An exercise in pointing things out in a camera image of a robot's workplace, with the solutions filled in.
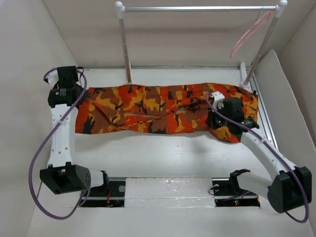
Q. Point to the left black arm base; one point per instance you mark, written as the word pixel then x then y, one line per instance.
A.
pixel 111 197

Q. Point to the white clothes rack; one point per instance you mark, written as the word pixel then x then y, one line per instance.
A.
pixel 278 9

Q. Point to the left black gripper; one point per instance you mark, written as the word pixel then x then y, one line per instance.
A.
pixel 80 87

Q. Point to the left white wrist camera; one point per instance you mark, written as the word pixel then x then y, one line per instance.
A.
pixel 51 77

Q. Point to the pink clothes hanger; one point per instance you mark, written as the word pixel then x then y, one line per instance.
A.
pixel 258 24

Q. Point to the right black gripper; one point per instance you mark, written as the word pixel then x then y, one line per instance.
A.
pixel 209 120

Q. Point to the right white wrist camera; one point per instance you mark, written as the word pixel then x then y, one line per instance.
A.
pixel 218 98

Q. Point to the orange camouflage trousers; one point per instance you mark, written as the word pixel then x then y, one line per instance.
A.
pixel 169 110

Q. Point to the aluminium side rail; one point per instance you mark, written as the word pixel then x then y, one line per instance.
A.
pixel 263 114

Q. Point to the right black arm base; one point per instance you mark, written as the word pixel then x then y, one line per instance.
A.
pixel 226 196

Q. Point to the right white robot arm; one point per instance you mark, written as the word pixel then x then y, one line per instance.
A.
pixel 288 187

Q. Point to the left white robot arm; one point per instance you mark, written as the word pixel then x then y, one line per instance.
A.
pixel 63 174

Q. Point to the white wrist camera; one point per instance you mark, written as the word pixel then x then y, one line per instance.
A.
pixel 218 98
pixel 51 77

